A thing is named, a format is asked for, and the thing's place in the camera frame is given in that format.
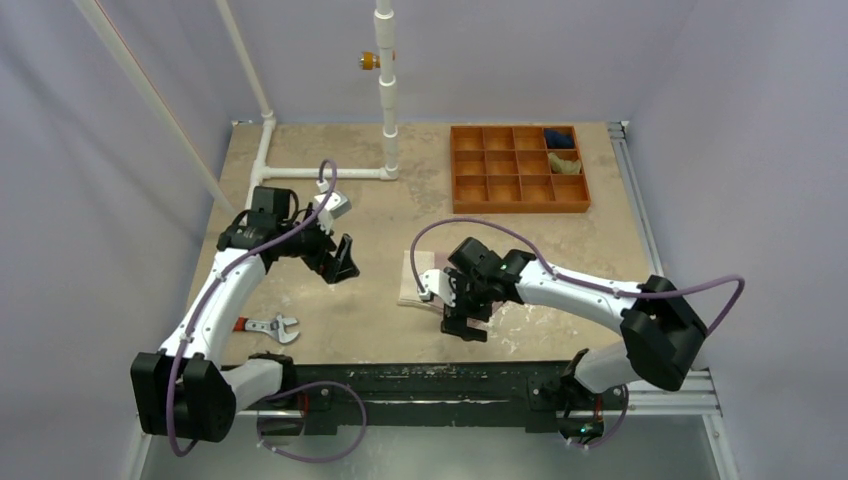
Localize orange yellow valve knob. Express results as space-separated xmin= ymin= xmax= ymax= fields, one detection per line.
xmin=358 ymin=51 xmax=383 ymax=71

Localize purple cable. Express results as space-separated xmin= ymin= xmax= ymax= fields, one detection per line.
xmin=165 ymin=158 xmax=369 ymax=465
xmin=408 ymin=219 xmax=747 ymax=452

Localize pink and white underwear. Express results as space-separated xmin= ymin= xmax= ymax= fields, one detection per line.
xmin=397 ymin=250 xmax=447 ymax=312

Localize adjustable wrench red handle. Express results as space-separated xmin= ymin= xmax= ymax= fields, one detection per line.
xmin=233 ymin=314 xmax=300 ymax=345

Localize aluminium frame rails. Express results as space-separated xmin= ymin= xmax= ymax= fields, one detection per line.
xmin=165 ymin=160 xmax=712 ymax=456

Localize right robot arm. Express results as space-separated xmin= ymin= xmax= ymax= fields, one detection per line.
xmin=418 ymin=237 xmax=707 ymax=411

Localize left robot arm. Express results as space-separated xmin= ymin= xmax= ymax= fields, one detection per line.
xmin=130 ymin=187 xmax=359 ymax=442

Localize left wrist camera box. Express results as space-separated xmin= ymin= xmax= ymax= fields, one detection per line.
xmin=313 ymin=192 xmax=352 ymax=234

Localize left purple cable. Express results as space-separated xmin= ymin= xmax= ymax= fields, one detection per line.
xmin=165 ymin=158 xmax=369 ymax=465

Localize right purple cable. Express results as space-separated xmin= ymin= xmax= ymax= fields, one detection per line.
xmin=408 ymin=219 xmax=747 ymax=452

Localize rolled blue cloth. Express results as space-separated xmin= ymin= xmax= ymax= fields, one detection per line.
xmin=543 ymin=129 xmax=576 ymax=150

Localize rolled olive cloth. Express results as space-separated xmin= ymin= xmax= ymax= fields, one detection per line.
xmin=547 ymin=152 xmax=582 ymax=175

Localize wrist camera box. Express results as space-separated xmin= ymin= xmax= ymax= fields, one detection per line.
xmin=417 ymin=269 xmax=456 ymax=307
xmin=313 ymin=192 xmax=352 ymax=234

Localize orange compartment tray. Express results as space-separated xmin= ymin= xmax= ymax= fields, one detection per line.
xmin=450 ymin=125 xmax=591 ymax=215

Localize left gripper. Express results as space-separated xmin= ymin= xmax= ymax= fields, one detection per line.
xmin=276 ymin=204 xmax=357 ymax=282

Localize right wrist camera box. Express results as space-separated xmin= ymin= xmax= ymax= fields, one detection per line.
xmin=417 ymin=269 xmax=456 ymax=307

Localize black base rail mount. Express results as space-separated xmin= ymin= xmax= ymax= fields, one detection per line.
xmin=244 ymin=360 xmax=625 ymax=435

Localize white PVC pipe frame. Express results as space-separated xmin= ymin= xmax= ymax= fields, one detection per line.
xmin=75 ymin=1 xmax=399 ymax=212

